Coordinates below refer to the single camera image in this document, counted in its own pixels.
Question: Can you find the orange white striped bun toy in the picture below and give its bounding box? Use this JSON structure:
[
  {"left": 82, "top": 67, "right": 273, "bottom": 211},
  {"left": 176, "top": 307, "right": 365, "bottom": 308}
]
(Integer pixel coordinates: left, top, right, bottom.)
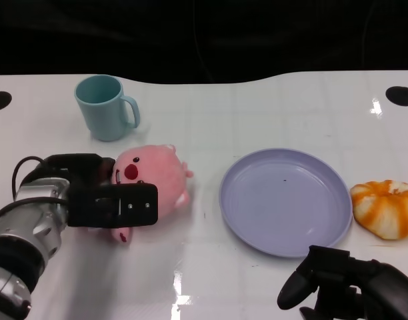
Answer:
[{"left": 349, "top": 179, "right": 408, "bottom": 240}]

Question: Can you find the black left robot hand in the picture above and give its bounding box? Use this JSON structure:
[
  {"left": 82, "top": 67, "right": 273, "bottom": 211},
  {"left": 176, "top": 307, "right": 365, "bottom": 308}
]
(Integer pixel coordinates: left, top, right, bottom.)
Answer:
[{"left": 43, "top": 153, "right": 159, "bottom": 231}]

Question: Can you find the pink plush beaver doll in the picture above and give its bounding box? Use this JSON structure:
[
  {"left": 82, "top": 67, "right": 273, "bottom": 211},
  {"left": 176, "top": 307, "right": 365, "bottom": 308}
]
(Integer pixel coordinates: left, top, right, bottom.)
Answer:
[{"left": 100, "top": 143, "right": 194, "bottom": 246}]

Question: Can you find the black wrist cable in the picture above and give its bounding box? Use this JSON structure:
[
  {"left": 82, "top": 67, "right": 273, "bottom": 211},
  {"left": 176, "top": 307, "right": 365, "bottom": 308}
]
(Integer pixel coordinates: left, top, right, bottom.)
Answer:
[{"left": 11, "top": 155, "right": 71, "bottom": 205}]

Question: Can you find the lavender plastic plate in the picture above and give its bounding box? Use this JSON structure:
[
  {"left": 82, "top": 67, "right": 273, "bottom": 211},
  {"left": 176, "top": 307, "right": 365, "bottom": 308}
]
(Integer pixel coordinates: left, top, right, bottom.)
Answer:
[{"left": 218, "top": 147, "right": 353, "bottom": 258}]

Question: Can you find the light blue plastic mug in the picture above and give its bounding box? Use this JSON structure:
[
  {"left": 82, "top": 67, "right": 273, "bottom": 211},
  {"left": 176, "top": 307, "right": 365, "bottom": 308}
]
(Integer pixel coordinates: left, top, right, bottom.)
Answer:
[{"left": 73, "top": 75, "right": 141, "bottom": 143}]

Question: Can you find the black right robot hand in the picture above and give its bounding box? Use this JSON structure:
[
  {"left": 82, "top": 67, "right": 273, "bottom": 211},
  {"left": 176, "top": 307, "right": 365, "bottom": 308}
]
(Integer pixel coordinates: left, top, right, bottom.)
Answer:
[{"left": 277, "top": 245, "right": 408, "bottom": 320}]

